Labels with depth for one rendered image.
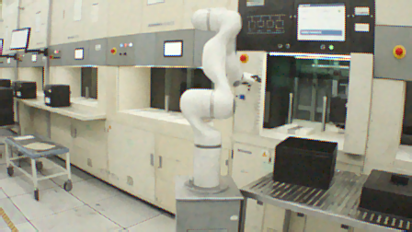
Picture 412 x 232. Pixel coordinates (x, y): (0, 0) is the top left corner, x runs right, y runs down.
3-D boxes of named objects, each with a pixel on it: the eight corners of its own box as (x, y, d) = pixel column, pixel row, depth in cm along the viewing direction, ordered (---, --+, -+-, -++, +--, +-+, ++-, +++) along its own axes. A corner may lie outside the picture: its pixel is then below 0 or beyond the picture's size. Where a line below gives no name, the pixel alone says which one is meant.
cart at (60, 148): (5, 175, 324) (0, 136, 317) (41, 168, 365) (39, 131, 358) (36, 202, 266) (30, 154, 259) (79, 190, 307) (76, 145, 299)
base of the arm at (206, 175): (185, 193, 127) (187, 150, 124) (183, 178, 146) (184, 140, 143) (231, 193, 129) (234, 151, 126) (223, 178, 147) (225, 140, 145)
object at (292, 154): (285, 166, 168) (289, 135, 166) (334, 173, 155) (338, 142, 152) (270, 180, 145) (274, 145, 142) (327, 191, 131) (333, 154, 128)
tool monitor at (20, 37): (8, 57, 358) (9, 29, 352) (42, 57, 396) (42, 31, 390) (17, 55, 332) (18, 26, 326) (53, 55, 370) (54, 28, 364)
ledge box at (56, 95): (42, 105, 353) (41, 84, 349) (62, 103, 373) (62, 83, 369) (51, 108, 332) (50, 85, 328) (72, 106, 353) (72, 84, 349)
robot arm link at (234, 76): (243, 40, 153) (244, 86, 174) (227, 27, 163) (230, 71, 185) (227, 45, 151) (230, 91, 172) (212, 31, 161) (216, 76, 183)
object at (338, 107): (326, 126, 217) (329, 83, 212) (333, 123, 232) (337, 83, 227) (358, 131, 201) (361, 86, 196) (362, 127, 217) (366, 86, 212)
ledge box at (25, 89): (15, 98, 426) (14, 81, 423) (30, 97, 449) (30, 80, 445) (21, 99, 408) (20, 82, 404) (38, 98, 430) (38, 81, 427)
